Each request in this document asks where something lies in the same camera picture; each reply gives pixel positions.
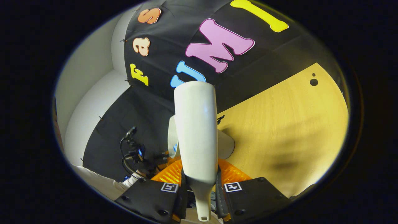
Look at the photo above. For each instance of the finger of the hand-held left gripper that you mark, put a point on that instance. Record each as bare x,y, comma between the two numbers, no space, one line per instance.
161,158

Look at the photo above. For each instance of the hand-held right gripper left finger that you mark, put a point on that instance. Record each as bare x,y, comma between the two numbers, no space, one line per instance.
149,196

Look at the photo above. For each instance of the black backdrop cloth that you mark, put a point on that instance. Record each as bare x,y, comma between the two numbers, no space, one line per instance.
174,34

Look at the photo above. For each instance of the white plastic dustpan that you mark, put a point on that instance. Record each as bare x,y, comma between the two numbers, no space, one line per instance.
225,144

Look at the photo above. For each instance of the small white broom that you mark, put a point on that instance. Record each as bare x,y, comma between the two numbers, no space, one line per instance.
196,130

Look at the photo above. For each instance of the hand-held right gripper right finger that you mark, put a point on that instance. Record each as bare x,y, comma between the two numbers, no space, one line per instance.
255,196

